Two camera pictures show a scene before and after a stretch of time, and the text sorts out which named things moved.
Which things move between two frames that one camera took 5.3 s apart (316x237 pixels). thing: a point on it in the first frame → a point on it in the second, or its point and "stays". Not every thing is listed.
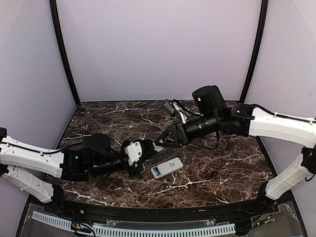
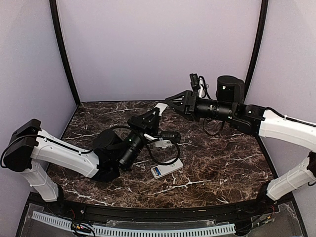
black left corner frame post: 53,7 stays
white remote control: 167,168 stays
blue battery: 157,171 stays
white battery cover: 157,148 → 161,106
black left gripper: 137,170 → 142,122
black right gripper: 178,135 → 189,100
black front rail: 165,214 stays
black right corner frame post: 263,17 stays
